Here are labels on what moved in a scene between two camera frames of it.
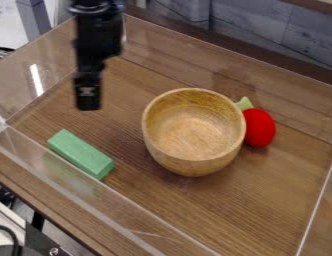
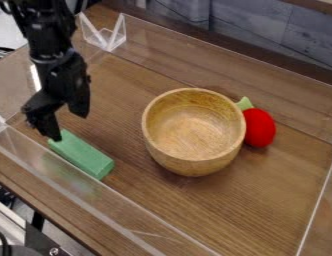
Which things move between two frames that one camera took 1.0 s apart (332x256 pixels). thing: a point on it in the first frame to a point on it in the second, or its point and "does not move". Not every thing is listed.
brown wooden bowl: x=194 y=129 does not move
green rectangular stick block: x=81 y=154 does not move
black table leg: x=38 y=221 does not move
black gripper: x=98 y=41 to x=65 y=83
